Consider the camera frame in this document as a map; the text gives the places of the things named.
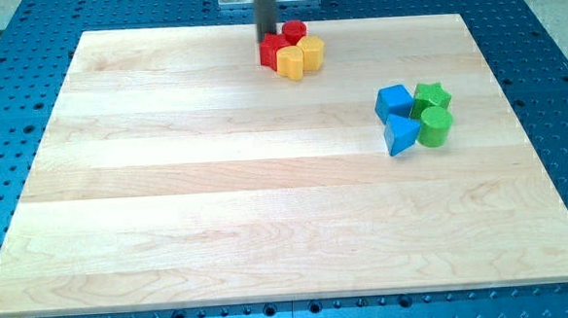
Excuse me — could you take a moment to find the red cylinder block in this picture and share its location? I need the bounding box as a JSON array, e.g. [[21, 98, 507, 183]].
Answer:
[[281, 20, 307, 45]]

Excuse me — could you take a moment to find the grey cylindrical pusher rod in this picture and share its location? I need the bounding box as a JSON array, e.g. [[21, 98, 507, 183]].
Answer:
[[252, 0, 278, 44]]

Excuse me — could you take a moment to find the yellow hexagon block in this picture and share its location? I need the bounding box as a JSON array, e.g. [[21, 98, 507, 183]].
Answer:
[[297, 36, 325, 71]]

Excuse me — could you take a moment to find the blue cube block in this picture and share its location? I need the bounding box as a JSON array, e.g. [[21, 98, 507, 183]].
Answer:
[[374, 85, 413, 124]]

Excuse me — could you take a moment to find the red star block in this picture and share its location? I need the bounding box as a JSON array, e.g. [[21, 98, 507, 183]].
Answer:
[[259, 33, 291, 71]]

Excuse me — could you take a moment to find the green star block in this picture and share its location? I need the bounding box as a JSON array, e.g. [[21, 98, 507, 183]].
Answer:
[[410, 83, 452, 120]]

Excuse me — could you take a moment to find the green cylinder block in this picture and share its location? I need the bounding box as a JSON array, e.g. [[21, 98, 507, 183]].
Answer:
[[417, 106, 453, 148]]

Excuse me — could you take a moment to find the blue perforated metal table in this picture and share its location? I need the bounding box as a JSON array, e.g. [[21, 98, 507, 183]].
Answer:
[[0, 0, 568, 318]]

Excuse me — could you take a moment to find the light wooden board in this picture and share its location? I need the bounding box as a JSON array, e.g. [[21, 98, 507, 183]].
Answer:
[[0, 14, 568, 318]]

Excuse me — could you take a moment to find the blue triangle block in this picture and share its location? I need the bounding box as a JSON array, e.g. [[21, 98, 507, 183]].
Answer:
[[383, 114, 421, 157]]

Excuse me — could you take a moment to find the yellow heart block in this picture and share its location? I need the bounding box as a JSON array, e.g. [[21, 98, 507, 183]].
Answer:
[[276, 46, 304, 81]]

